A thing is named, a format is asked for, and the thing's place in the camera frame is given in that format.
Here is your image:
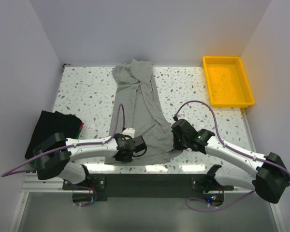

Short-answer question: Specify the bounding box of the grey t shirt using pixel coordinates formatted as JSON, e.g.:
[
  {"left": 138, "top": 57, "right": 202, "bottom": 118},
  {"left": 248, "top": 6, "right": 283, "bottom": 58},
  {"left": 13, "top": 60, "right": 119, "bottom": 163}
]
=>
[{"left": 109, "top": 59, "right": 182, "bottom": 166}]

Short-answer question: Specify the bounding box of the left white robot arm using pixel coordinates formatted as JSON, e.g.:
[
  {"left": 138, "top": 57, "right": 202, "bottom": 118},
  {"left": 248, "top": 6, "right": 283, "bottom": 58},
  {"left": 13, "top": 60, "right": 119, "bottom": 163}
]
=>
[{"left": 33, "top": 133, "right": 147, "bottom": 189}]

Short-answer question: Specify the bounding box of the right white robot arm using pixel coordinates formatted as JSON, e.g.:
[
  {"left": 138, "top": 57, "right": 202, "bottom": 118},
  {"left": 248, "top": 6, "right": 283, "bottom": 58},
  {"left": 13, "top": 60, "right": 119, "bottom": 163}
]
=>
[{"left": 171, "top": 119, "right": 290, "bottom": 203}]

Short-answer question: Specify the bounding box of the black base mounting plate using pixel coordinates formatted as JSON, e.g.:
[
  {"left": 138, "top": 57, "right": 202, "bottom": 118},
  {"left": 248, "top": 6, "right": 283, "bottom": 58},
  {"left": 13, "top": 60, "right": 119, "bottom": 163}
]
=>
[{"left": 62, "top": 173, "right": 234, "bottom": 203}]

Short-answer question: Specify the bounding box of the yellow plastic bin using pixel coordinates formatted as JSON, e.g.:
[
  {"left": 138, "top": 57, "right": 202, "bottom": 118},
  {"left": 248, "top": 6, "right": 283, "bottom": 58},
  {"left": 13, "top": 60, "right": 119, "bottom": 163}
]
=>
[{"left": 203, "top": 56, "right": 255, "bottom": 108}]

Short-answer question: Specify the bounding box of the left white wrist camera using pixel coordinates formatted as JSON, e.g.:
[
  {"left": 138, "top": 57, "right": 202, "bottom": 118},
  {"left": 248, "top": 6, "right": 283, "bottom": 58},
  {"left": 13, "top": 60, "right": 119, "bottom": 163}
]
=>
[{"left": 122, "top": 128, "right": 135, "bottom": 138}]

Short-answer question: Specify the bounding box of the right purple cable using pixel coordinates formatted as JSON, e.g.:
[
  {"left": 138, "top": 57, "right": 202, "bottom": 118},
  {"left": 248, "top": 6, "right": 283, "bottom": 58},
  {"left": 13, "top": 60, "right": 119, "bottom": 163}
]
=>
[{"left": 173, "top": 101, "right": 290, "bottom": 213}]

